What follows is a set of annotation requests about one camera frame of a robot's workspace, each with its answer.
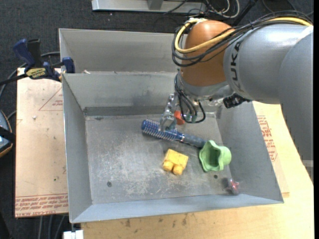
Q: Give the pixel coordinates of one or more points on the yellow toy building block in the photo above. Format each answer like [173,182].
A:
[174,161]

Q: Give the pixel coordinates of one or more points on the green flower-shaped cup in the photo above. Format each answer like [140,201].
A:
[214,157]

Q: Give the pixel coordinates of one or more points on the blue round hair brush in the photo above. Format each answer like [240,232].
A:
[162,132]

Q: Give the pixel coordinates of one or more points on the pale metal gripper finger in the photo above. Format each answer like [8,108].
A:
[172,123]
[163,123]

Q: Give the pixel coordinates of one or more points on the grey metal bin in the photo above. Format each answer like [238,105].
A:
[124,158]

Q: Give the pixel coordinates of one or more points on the orange-red small block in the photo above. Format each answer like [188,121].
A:
[179,119]

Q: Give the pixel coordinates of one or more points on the brown cardboard board, red print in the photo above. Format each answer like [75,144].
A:
[40,146]

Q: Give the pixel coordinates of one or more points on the black cylinder on white bracket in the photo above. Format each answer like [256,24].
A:
[233,101]

